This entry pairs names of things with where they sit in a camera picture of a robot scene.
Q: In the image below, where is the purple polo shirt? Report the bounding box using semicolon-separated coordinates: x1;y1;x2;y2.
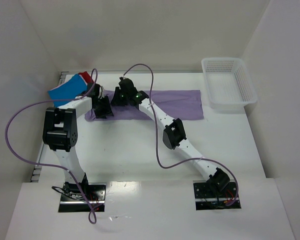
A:
84;89;205;123

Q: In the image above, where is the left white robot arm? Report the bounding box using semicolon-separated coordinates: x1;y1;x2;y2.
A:
43;83;114;195

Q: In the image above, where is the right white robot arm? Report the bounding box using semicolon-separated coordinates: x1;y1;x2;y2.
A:
111;76;230;196

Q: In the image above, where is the blue folded shirt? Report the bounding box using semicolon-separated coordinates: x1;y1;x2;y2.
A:
48;74;87;107

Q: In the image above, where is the red folded shirt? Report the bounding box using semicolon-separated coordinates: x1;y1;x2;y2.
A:
78;72;93;84

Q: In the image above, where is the white plastic basket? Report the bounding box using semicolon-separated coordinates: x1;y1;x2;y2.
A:
201;57;258;111

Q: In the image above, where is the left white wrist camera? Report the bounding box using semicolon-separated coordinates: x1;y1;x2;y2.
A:
95;85;104;99

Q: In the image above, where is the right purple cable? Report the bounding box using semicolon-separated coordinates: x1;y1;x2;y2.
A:
123;63;239;207

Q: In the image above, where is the purple cable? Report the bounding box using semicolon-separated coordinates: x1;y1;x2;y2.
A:
123;63;239;207
4;68;102;224

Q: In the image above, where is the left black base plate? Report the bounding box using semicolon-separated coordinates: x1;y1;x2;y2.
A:
52;183;106;213

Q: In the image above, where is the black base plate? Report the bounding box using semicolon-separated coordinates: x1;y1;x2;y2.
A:
193;180;241;211
52;183;106;213

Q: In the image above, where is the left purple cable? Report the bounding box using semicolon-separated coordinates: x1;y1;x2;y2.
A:
4;68;102;224

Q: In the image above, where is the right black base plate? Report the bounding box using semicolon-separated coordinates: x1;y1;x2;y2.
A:
193;180;241;211

